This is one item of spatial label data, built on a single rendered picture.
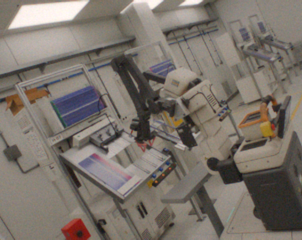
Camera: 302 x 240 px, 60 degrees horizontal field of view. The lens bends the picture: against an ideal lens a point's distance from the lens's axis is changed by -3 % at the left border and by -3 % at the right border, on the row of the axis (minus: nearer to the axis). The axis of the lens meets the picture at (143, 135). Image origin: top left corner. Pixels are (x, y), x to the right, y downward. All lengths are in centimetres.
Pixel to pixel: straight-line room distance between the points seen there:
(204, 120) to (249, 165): 41
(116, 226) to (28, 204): 168
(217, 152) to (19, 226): 272
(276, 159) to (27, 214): 307
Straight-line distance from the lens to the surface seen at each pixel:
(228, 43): 656
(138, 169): 232
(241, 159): 156
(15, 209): 375
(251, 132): 166
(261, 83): 653
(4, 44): 436
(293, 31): 936
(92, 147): 248
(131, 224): 213
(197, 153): 340
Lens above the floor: 134
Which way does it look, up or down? 8 degrees down
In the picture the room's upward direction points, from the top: 27 degrees counter-clockwise
